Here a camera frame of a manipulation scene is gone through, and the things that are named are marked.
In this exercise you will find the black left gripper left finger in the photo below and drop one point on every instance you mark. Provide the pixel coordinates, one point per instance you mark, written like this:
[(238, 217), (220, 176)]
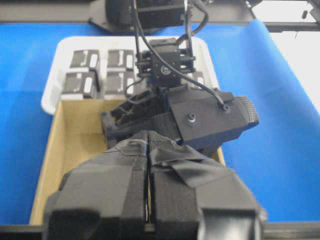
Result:
[(103, 198)]

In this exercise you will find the black metal frame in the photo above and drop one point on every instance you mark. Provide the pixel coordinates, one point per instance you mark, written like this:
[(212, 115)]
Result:
[(279, 16)]

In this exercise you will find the white plastic tray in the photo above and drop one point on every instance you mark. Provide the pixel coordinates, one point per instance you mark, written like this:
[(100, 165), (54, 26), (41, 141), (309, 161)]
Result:
[(64, 52)]

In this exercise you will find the black small box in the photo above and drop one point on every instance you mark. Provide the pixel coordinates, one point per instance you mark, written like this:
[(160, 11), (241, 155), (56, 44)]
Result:
[(197, 76), (79, 86), (86, 58), (117, 82), (120, 60)]

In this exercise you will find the brown cardboard box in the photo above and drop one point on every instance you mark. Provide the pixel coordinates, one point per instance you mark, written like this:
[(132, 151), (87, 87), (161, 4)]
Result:
[(75, 136)]

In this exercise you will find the blue table mat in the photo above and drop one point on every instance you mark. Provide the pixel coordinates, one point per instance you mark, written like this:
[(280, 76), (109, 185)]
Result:
[(279, 160)]

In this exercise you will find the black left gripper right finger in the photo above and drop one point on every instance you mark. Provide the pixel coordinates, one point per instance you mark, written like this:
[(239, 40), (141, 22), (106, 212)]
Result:
[(196, 198)]

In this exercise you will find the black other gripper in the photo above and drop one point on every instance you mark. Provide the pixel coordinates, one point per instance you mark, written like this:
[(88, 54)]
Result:
[(191, 116)]

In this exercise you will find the black mounting rail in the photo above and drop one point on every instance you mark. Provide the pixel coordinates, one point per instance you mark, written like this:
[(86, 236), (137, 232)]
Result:
[(81, 11)]

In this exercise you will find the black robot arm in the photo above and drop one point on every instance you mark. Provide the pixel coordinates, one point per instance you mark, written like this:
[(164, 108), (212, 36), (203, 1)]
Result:
[(160, 19)]

